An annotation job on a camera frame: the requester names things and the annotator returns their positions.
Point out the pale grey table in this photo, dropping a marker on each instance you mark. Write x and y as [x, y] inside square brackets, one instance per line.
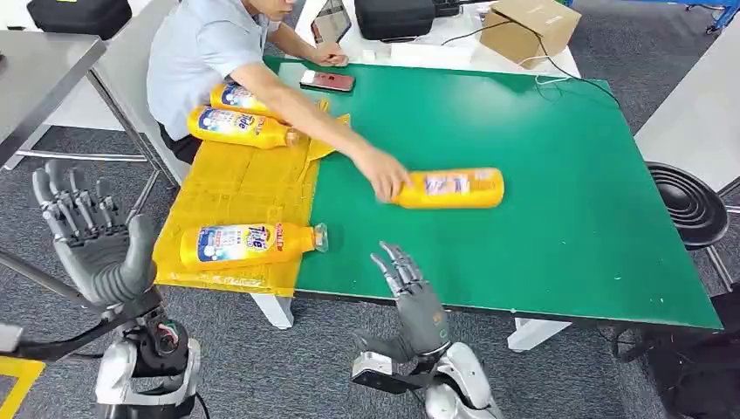
[694, 110]

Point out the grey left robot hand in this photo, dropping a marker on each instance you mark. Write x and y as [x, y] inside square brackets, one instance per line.
[104, 260]

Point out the blue metal frame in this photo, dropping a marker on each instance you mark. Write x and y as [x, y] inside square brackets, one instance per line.
[729, 14]

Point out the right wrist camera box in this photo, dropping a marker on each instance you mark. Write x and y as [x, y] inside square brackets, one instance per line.
[373, 370]

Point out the steel table with legs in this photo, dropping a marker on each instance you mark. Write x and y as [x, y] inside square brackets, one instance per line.
[40, 75]

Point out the small white block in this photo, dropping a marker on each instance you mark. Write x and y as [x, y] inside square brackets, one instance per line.
[369, 56]

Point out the brown cardboard box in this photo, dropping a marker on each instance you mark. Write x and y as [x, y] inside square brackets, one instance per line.
[529, 29]

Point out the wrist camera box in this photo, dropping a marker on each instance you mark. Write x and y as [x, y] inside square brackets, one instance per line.
[373, 370]
[8, 338]

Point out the white flat box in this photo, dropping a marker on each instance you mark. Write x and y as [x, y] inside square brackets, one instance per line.
[430, 53]

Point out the person's right hand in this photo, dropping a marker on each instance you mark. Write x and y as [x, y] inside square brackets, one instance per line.
[381, 170]

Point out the black round stool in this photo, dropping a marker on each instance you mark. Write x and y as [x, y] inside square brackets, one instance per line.
[688, 205]

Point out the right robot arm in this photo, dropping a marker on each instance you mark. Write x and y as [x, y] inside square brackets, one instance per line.
[462, 381]

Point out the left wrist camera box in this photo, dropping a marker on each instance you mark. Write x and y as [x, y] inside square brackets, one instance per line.
[8, 338]

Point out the black carry case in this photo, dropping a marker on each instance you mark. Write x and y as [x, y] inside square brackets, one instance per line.
[394, 17]
[80, 16]

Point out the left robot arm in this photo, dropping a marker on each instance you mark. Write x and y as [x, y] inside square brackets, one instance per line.
[115, 370]

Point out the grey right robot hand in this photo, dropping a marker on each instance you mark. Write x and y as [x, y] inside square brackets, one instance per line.
[422, 318]

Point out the grey steel table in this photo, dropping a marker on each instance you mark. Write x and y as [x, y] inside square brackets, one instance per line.
[124, 69]

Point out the red smartphone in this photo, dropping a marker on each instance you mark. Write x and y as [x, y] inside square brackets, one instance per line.
[329, 81]

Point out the person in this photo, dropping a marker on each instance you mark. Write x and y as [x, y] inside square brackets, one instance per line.
[196, 52]

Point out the grey tablet computer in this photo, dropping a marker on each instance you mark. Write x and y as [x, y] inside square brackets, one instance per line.
[331, 22]

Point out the orange plastic bottle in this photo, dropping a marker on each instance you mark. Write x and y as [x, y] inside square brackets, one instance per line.
[237, 97]
[231, 246]
[231, 124]
[457, 188]

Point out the yellow sheet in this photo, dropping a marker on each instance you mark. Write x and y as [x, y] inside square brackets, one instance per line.
[243, 185]

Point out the white table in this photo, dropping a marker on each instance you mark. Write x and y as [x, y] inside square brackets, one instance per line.
[462, 35]

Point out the person's left hand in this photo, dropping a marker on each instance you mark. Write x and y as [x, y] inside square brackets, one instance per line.
[329, 56]

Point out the green table mat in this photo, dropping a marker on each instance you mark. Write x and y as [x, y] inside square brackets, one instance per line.
[549, 231]

